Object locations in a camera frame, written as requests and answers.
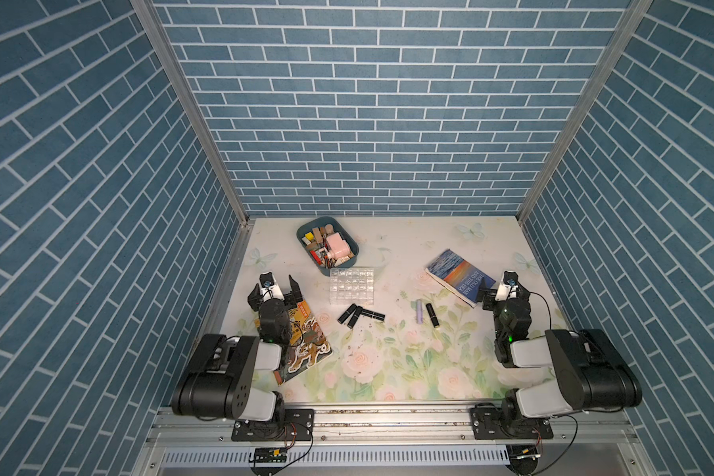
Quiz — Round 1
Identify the clear acrylic lipstick organizer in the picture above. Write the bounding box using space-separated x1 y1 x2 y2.
329 267 375 305

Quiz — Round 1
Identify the purple lipstick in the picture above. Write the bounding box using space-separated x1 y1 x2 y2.
414 299 424 325

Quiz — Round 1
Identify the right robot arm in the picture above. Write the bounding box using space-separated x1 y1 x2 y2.
476 272 643 422

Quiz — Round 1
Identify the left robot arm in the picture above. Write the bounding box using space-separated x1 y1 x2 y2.
171 272 303 424

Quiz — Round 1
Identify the blue book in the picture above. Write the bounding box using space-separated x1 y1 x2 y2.
424 249 496 307

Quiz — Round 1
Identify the yellow illustrated book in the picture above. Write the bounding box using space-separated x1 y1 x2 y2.
254 301 333 385

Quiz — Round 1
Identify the teal plastic bin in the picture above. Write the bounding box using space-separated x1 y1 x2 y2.
296 216 359 277

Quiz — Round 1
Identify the pink box in bin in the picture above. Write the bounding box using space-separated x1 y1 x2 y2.
325 233 351 260

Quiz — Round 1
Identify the left circuit board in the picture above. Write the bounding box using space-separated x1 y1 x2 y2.
250 447 288 466

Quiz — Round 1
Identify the circuit board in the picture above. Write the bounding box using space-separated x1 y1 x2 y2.
250 447 288 466
506 445 541 473

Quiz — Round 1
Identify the right circuit board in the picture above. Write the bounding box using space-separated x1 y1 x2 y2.
506 445 541 473

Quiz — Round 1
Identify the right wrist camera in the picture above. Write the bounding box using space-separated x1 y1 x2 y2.
496 271 519 301

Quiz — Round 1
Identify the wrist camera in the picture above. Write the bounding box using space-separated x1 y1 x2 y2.
259 272 284 301
496 271 519 301

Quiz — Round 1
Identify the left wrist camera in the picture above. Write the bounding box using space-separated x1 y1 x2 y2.
259 272 284 301

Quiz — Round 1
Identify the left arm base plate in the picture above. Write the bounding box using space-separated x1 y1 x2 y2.
231 409 315 443

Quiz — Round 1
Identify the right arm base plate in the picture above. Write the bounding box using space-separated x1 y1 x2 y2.
469 404 553 441

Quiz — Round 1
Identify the aluminium mounting rail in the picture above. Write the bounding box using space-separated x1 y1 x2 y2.
144 401 640 448

